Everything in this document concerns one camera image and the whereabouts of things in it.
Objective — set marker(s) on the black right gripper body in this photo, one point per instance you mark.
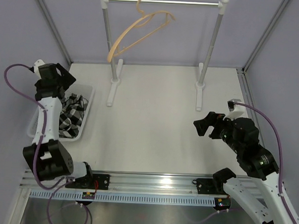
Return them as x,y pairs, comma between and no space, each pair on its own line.
221,126

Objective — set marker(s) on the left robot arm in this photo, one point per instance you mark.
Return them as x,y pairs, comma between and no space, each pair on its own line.
46,156

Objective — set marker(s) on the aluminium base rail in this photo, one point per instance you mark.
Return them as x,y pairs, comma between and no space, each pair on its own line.
154,183

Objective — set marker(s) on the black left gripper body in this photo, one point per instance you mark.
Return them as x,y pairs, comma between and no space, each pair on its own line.
39,85

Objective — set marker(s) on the white silver clothes rack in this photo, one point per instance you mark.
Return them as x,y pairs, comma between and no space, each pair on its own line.
162,42

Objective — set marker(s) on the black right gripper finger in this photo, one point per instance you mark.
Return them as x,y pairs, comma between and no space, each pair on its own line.
213,117
202,125

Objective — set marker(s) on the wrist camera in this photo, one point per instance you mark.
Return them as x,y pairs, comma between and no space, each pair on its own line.
36,66
235,109

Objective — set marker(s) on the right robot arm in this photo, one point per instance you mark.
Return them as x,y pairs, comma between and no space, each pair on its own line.
241,135

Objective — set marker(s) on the aluminium frame post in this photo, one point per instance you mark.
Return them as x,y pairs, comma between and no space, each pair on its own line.
259,77
43,7

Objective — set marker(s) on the right aluminium frame post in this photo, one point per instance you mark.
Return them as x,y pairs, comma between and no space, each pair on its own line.
259,77

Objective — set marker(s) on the white perforated plastic basket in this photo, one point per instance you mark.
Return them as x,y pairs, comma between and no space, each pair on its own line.
87,92

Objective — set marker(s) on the left aluminium frame post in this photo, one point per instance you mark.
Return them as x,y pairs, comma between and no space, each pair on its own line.
43,7

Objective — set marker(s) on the beige wooden hanger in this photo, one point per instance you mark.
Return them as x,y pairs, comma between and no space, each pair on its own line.
142,28

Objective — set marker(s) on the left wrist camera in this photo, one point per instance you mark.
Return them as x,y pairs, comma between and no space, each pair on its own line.
36,66

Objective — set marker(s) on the white slotted cable duct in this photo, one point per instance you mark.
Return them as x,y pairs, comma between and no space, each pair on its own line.
125,198

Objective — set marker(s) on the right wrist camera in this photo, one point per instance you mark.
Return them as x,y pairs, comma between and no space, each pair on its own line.
235,109

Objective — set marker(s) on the black white checkered shirt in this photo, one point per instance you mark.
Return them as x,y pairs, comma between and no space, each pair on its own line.
72,114

